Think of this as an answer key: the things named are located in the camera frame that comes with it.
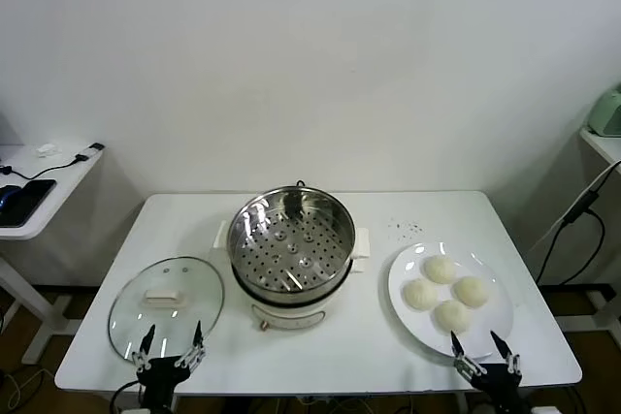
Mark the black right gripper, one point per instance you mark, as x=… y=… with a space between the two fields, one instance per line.
x=500 y=385

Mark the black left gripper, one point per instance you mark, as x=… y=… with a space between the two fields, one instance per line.
x=160 y=375

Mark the white steamed baozi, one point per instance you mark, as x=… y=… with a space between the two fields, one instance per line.
x=469 y=291
x=420 y=294
x=439 y=268
x=452 y=316

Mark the round glass pot lid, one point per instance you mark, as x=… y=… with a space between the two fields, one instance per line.
x=165 y=278

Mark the stainless steel steamer basket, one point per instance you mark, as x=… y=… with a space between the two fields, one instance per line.
x=291 y=249

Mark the large white plate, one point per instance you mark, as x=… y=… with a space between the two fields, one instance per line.
x=495 y=331

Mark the white electric cooker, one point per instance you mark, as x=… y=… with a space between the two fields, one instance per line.
x=291 y=317

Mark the white side table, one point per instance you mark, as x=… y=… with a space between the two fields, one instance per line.
x=63 y=181

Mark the blue computer mouse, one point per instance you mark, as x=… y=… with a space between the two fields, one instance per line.
x=7 y=196

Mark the small white crumpled object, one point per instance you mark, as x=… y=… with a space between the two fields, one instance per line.
x=47 y=149

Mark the white shelf table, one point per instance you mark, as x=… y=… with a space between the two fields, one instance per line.
x=604 y=147

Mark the pale green appliance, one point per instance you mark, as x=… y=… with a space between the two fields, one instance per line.
x=609 y=113

